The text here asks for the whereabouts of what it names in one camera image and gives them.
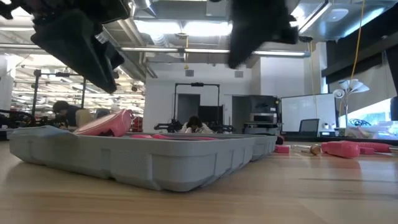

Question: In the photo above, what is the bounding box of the black equipment cabinet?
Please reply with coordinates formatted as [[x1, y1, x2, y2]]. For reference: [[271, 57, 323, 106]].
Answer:
[[248, 95, 280, 135]]

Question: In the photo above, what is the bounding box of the black cable bundle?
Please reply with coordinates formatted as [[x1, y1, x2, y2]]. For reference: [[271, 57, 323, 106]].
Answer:
[[349, 118, 373, 128]]

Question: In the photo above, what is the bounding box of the white multi-head floor lamp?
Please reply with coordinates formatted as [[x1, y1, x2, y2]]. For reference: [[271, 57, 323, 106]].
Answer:
[[332, 78, 371, 137]]

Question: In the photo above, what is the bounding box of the long tube ceiling light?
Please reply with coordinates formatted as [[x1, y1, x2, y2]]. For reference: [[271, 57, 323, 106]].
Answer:
[[0, 43, 308, 57]]

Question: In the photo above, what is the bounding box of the yellow ceiling drop cord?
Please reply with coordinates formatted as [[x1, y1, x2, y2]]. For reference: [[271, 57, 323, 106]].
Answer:
[[183, 34, 190, 70]]

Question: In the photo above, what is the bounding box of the large pink flat-faced tool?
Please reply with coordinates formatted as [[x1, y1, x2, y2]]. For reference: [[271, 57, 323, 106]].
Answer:
[[73, 108, 135, 138]]

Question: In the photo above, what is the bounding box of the silver oven appliance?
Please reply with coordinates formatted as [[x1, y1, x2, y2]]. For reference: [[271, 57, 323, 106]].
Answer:
[[250, 112, 277, 124]]

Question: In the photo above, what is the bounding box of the blue-grey chair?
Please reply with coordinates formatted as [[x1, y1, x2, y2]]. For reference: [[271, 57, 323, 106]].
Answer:
[[95, 108, 111, 121]]

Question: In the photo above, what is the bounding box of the black rig frame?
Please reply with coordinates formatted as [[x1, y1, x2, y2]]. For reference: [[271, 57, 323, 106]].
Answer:
[[30, 68, 88, 125], [173, 82, 221, 131]]

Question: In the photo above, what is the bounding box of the grey plastic tool case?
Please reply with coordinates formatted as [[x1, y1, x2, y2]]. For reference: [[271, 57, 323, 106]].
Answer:
[[7, 124, 278, 193]]

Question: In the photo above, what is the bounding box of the yellow hanging cable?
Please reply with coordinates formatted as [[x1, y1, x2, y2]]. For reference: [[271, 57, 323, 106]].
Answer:
[[350, 0, 365, 80]]

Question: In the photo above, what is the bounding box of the white ceiling disc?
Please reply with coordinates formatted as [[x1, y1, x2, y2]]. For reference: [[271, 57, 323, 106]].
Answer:
[[326, 7, 349, 22]]

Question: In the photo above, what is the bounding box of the grey mesh office chair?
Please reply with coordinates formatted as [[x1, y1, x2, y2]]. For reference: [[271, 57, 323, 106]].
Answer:
[[298, 118, 320, 136]]

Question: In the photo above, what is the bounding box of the clear plastic bag pile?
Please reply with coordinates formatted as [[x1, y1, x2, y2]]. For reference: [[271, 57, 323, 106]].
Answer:
[[341, 119, 398, 141]]

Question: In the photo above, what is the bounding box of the whiteboard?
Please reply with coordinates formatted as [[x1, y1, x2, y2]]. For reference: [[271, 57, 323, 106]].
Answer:
[[279, 93, 337, 133]]

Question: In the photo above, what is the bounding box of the pink thick-handled tool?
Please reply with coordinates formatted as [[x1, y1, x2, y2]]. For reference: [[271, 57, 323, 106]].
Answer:
[[322, 140, 361, 159]]

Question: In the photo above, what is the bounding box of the red tool cabinet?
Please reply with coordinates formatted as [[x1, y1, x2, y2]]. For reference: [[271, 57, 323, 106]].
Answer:
[[132, 116, 144, 133]]

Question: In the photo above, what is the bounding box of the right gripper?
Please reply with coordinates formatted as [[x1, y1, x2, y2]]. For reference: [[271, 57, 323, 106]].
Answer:
[[228, 0, 300, 68]]

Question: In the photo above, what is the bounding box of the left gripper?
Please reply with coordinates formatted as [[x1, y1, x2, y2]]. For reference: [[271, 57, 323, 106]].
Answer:
[[30, 0, 131, 93]]

